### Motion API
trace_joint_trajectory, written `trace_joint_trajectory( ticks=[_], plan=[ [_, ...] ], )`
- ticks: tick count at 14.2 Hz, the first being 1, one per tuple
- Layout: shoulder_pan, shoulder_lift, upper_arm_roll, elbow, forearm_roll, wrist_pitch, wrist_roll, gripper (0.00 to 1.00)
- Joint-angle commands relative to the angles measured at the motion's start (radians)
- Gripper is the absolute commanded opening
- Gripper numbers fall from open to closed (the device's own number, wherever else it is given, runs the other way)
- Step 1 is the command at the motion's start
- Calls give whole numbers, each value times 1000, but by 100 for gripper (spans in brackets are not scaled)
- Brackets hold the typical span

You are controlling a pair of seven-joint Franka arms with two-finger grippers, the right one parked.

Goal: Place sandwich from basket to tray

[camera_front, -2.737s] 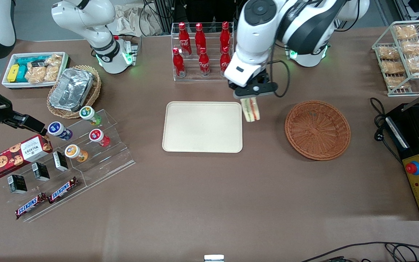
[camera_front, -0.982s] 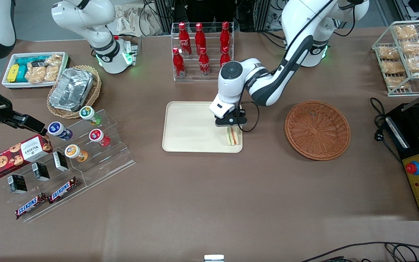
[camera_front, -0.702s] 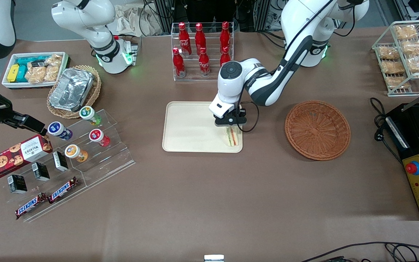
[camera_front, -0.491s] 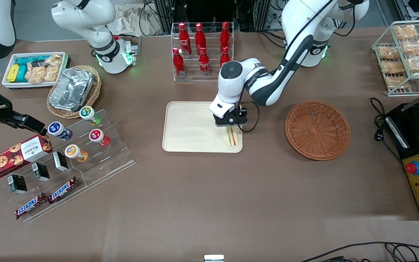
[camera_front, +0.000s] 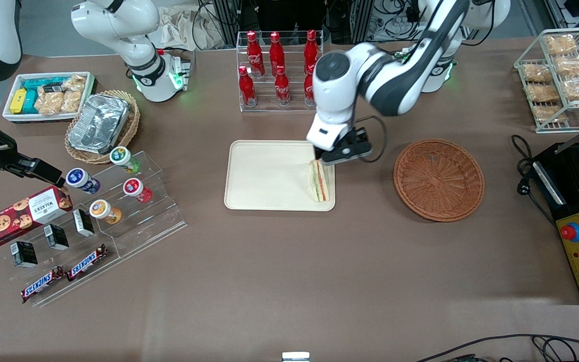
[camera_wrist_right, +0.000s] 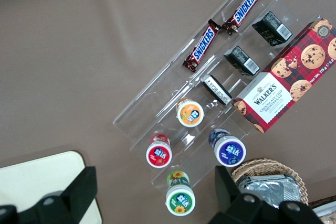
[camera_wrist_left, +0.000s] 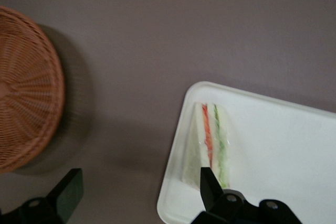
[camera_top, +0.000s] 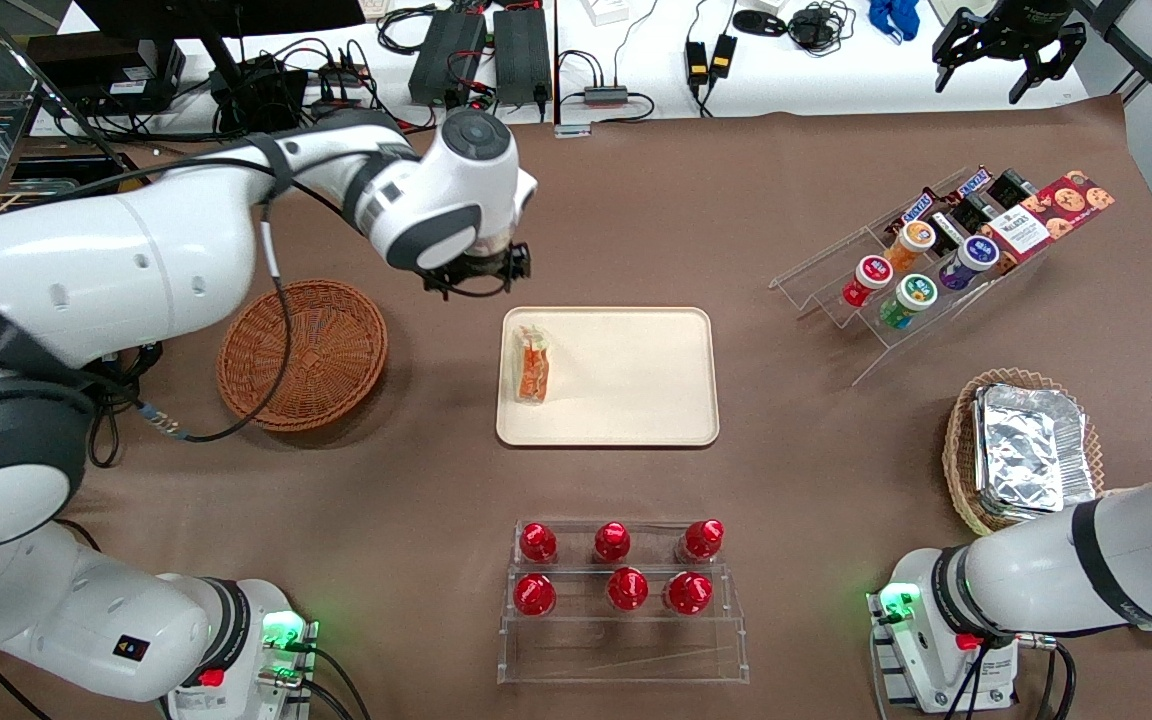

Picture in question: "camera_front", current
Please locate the triangular sandwich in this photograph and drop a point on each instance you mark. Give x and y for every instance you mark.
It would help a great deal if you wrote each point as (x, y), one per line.
(318, 183)

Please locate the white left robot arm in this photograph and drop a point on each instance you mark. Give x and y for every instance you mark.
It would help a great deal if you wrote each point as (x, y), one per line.
(395, 85)

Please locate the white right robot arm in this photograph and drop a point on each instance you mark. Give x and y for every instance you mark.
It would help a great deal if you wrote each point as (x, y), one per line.
(149, 70)

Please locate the cream plastic tray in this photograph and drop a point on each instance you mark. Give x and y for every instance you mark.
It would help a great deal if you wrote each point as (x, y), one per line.
(269, 176)

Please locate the aluminium foil tray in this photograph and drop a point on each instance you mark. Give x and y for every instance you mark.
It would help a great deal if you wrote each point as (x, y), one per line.
(98, 123)

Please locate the light oval wicker basket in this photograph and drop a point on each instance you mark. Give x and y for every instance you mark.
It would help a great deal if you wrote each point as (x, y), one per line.
(131, 128)

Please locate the brown round wicker basket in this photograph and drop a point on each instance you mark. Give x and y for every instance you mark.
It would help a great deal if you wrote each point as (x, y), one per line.
(438, 181)

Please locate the blue lid yogurt cup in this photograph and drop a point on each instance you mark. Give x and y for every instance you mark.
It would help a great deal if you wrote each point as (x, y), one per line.
(79, 178)

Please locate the white plastic snack bin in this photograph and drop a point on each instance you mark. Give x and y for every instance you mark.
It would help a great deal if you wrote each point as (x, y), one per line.
(10, 116)

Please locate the red cola bottle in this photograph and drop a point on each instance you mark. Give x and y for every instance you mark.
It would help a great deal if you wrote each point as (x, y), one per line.
(255, 55)
(277, 53)
(247, 90)
(282, 90)
(309, 88)
(311, 45)

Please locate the red tartan cookie box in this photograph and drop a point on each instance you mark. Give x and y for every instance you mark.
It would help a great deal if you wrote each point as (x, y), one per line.
(18, 216)

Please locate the yellow snack box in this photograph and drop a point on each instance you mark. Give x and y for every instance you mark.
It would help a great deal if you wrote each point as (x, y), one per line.
(18, 100)

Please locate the small black carton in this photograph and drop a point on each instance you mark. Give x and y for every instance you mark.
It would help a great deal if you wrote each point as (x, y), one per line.
(24, 254)
(56, 237)
(83, 222)

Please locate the teal snack box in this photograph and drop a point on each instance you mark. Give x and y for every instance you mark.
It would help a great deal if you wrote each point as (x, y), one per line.
(38, 83)
(30, 103)

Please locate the orange lid yogurt cup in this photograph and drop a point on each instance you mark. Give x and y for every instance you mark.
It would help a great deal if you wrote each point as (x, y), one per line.
(101, 209)

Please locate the clear acrylic bottle rack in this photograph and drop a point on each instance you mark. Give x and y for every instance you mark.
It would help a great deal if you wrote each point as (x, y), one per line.
(269, 106)

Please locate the clear bag of cookies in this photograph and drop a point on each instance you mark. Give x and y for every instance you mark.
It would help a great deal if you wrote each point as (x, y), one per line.
(75, 83)
(71, 101)
(49, 103)

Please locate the green lid yogurt cup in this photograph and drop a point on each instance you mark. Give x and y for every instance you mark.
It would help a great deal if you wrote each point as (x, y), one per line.
(121, 157)

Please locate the red lid yogurt cup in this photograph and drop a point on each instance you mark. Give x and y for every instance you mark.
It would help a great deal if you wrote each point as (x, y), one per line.
(133, 187)

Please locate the snickers chocolate bar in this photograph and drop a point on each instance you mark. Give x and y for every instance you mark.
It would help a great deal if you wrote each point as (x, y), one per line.
(42, 284)
(87, 262)

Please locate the clear acrylic stepped display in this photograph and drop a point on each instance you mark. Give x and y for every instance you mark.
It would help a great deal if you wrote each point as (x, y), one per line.
(154, 221)

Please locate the crumpled paper bag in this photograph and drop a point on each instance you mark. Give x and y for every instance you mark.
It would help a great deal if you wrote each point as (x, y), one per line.
(179, 30)

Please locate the small white block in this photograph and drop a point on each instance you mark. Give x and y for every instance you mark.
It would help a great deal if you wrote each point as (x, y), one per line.
(295, 357)

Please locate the black machine with yellow panel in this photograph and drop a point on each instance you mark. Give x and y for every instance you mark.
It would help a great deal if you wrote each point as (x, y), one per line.
(576, 201)

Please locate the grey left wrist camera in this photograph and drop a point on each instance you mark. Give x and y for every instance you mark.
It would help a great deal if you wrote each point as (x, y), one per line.
(350, 148)

